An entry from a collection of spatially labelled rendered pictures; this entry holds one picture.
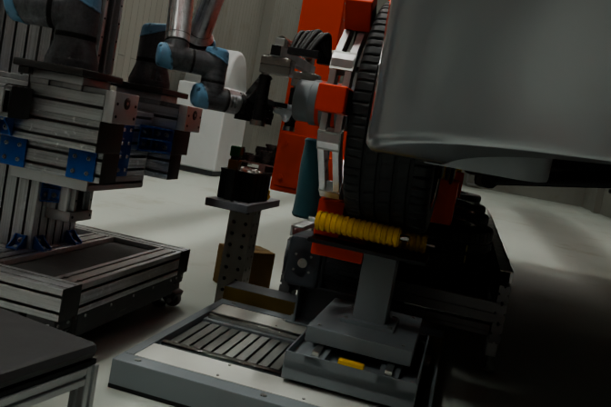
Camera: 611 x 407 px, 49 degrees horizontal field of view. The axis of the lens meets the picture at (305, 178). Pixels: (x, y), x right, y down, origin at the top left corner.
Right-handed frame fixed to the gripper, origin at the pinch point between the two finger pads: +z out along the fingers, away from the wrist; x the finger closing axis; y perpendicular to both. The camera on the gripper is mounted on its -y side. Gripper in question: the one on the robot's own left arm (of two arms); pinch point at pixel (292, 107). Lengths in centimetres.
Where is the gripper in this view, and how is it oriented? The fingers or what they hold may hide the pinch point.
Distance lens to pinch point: 225.3
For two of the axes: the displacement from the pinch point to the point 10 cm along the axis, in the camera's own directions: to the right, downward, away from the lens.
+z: 8.5, 1.2, 5.2
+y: -1.8, 9.8, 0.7
